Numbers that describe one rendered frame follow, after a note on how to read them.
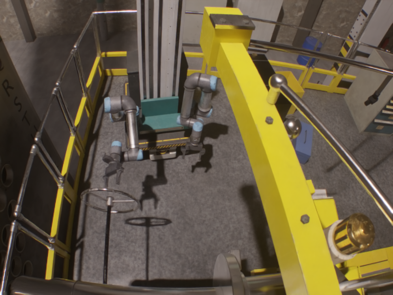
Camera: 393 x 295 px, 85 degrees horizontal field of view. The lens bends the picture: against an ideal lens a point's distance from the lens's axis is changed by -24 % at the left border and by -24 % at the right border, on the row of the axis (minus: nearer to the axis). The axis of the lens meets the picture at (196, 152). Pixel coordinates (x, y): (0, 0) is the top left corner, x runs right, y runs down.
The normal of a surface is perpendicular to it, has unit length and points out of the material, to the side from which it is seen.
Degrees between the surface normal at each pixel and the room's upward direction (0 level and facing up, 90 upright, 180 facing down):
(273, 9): 90
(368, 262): 0
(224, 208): 0
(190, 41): 90
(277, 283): 28
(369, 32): 90
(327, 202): 0
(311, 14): 90
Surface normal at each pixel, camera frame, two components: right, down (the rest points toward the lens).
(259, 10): 0.03, 0.84
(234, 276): 0.07, -0.85
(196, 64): 0.10, -0.54
